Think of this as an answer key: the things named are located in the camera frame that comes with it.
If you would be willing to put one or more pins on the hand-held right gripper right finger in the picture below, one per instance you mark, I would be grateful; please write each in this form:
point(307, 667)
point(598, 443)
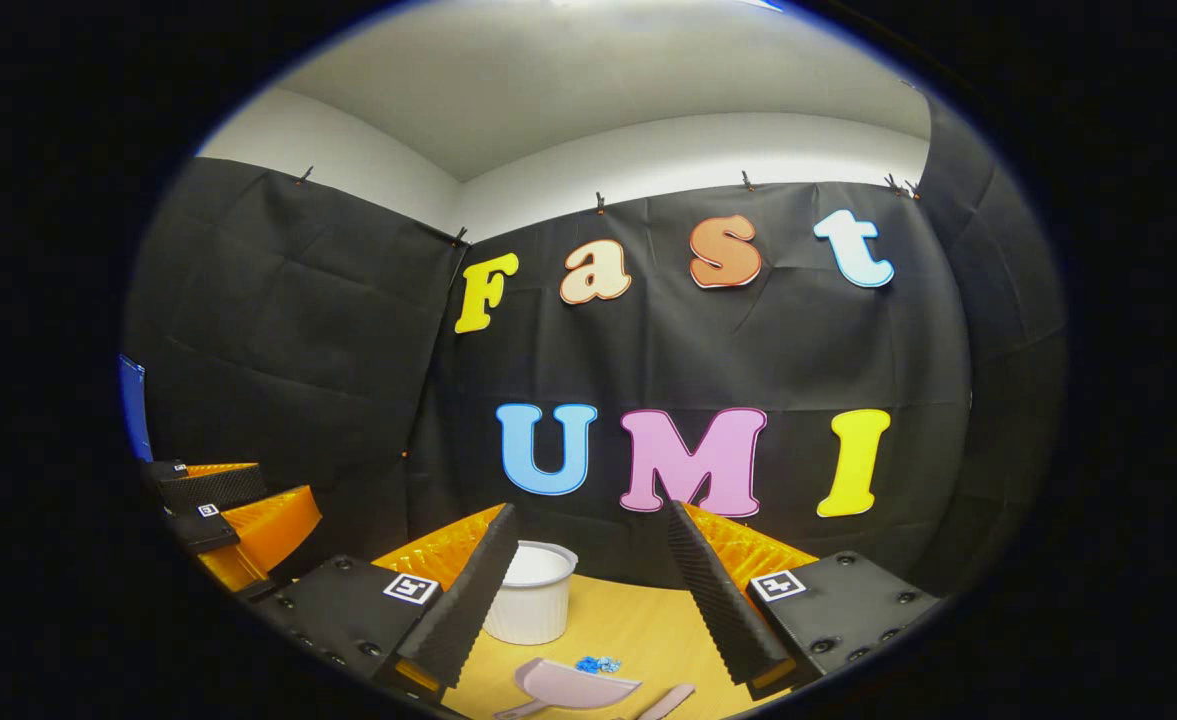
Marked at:
point(713, 600)

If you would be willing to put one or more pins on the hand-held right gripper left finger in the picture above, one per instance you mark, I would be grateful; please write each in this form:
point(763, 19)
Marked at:
point(473, 600)

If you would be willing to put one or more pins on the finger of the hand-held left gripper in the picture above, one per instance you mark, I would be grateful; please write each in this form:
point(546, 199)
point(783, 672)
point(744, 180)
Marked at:
point(213, 487)
point(268, 530)

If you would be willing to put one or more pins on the white ribbed garbage bin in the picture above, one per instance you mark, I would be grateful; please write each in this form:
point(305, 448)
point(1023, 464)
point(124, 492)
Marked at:
point(533, 605)

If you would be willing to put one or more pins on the small pink broom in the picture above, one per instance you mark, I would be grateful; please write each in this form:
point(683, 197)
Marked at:
point(668, 703)

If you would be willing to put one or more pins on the blue paper trash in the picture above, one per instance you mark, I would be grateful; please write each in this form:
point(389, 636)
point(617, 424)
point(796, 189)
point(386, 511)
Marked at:
point(598, 664)

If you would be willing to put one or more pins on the pink plastic dustpan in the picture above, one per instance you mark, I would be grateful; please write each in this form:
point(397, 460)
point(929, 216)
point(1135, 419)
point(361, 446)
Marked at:
point(573, 688)

